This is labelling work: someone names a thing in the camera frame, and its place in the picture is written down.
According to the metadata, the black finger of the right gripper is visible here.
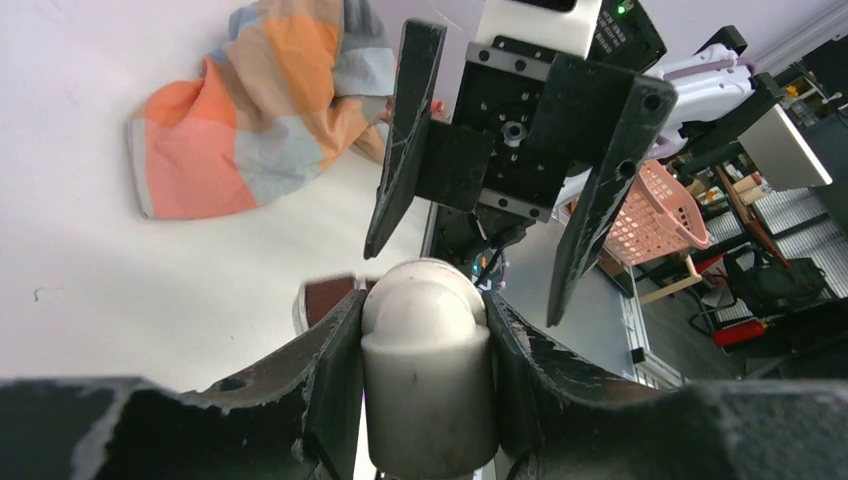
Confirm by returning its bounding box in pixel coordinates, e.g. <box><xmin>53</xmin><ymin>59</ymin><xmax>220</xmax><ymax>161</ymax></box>
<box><xmin>546</xmin><ymin>75</ymin><xmax>677</xmax><ymax>327</ymax></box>
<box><xmin>363</xmin><ymin>19</ymin><xmax>447</xmax><ymax>260</ymax></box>

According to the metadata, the red fire extinguisher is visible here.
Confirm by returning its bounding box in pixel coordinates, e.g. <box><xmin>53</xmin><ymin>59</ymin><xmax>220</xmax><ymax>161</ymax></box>
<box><xmin>712</xmin><ymin>319</ymin><xmax>770</xmax><ymax>349</ymax></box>

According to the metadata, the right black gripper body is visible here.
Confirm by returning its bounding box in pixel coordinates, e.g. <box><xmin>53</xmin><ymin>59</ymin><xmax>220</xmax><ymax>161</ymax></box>
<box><xmin>416</xmin><ymin>37</ymin><xmax>639</xmax><ymax>221</ymax></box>

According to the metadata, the pink plastic basket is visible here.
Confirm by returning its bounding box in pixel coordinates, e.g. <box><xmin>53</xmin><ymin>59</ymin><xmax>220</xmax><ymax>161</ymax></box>
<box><xmin>604</xmin><ymin>160</ymin><xmax>710</xmax><ymax>266</ymax></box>

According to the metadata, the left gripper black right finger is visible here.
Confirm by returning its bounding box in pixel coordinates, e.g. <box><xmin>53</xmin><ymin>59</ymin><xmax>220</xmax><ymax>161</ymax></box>
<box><xmin>483</xmin><ymin>293</ymin><xmax>847</xmax><ymax>479</ymax></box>

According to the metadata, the brown water faucet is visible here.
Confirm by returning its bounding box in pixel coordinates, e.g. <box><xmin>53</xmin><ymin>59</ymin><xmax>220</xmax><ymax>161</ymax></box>
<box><xmin>292</xmin><ymin>272</ymin><xmax>378</xmax><ymax>335</ymax></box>

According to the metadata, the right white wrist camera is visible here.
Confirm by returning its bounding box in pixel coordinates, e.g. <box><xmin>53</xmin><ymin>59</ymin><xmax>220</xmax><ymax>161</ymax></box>
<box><xmin>474</xmin><ymin>0</ymin><xmax>602</xmax><ymax>60</ymax></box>

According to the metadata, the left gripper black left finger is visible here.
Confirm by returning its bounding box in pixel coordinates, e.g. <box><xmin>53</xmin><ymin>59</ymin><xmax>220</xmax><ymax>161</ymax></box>
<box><xmin>1</xmin><ymin>290</ymin><xmax>366</xmax><ymax>479</ymax></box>

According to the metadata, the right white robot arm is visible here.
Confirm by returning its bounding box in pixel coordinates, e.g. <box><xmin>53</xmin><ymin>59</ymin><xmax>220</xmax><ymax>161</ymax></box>
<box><xmin>364</xmin><ymin>1</ymin><xmax>779</xmax><ymax>326</ymax></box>

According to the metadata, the white plastic fitting block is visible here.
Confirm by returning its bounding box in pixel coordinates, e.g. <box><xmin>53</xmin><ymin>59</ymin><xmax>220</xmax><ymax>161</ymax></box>
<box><xmin>361</xmin><ymin>258</ymin><xmax>498</xmax><ymax>479</ymax></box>

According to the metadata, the orange grey checkered cloth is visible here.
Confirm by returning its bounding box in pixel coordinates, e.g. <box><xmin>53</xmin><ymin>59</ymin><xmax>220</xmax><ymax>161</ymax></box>
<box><xmin>128</xmin><ymin>1</ymin><xmax>395</xmax><ymax>220</ymax></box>

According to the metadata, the grey table edge background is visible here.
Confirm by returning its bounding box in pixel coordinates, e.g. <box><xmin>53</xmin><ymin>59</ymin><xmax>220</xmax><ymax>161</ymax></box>
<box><xmin>738</xmin><ymin>104</ymin><xmax>832</xmax><ymax>191</ymax></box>

